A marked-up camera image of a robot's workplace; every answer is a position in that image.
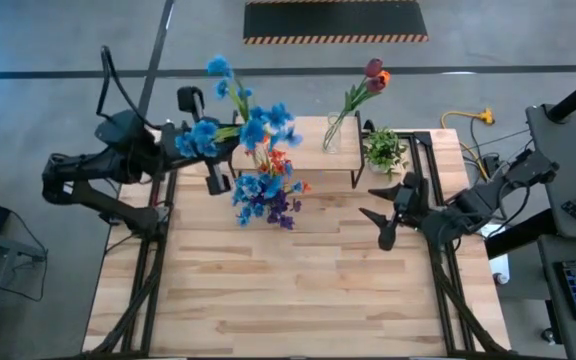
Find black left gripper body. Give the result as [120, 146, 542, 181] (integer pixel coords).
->
[160, 85, 233, 196]

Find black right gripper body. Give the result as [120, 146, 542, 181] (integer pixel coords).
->
[378, 172, 438, 252]

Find blue flower bunch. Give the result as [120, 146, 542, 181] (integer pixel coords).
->
[175, 53, 305, 161]
[231, 172, 305, 227]

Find orange flower bunch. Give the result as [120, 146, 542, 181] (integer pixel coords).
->
[250, 147, 313, 195]

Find purple flower bunch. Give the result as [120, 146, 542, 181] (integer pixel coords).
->
[265, 189, 303, 231]

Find smooth clear glass vase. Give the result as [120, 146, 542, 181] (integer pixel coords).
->
[321, 112, 344, 155]

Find purple tulip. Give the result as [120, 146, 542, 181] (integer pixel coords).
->
[323, 75, 388, 151]

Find orange tulip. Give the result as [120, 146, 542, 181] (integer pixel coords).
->
[347, 69, 393, 121]

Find dark red tulip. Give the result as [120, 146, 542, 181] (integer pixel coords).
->
[342, 57, 385, 126]

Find wooden shelf black legs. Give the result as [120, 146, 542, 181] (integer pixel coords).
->
[227, 109, 367, 190]

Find green plant white pot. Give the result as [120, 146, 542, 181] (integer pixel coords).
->
[363, 127, 410, 177]

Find white box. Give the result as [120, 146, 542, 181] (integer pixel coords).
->
[478, 221, 512, 286]

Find black hazard-striped floor mat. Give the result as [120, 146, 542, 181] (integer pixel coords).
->
[242, 0, 429, 45]

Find black metal table frame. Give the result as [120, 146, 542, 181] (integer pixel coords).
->
[82, 119, 514, 359]

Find yellow extension cord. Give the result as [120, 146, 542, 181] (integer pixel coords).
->
[440, 108, 497, 174]

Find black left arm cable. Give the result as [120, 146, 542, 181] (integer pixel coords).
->
[96, 44, 162, 131]

